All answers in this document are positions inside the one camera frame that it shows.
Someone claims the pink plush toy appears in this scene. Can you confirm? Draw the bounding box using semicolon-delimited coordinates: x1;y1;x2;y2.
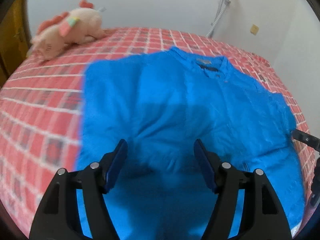
27;0;106;61

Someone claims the grey wall conduit pipe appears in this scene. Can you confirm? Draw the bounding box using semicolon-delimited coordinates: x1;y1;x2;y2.
206;0;231;38

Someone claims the red plaid bed sheet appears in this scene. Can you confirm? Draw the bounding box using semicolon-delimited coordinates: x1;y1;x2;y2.
1;28;309;236

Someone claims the brown wooden wardrobe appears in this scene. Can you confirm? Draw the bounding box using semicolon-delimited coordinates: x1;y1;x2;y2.
1;0;30;86

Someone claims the yellow wall socket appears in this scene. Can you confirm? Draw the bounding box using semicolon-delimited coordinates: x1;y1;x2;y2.
250;24;259;35

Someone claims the blue puffer jacket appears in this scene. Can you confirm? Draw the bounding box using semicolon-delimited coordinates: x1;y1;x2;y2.
76;48;305;239

